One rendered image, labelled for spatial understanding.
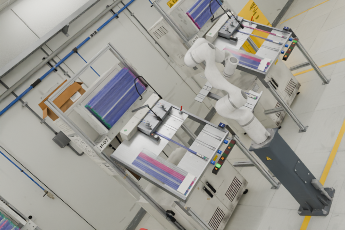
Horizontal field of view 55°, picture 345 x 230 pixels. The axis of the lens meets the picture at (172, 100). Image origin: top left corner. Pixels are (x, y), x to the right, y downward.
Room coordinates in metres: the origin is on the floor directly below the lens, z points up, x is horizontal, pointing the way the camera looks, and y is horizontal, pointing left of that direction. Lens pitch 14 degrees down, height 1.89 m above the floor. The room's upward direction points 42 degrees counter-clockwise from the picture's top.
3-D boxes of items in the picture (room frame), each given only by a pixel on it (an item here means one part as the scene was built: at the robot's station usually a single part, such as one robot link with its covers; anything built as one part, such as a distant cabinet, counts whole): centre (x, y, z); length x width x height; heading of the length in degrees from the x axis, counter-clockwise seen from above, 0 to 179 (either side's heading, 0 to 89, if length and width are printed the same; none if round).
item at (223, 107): (2.14, -0.26, 1.00); 0.19 x 0.12 x 0.24; 58
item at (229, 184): (2.92, 0.46, 0.31); 0.70 x 0.65 x 0.62; 121
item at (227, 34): (3.53, -0.89, 0.65); 1.01 x 0.73 x 1.29; 31
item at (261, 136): (2.13, -0.29, 0.79); 0.19 x 0.19 x 0.18
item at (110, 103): (2.85, 0.34, 1.52); 0.51 x 0.13 x 0.27; 121
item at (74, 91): (3.05, 0.59, 1.82); 0.68 x 0.30 x 0.20; 121
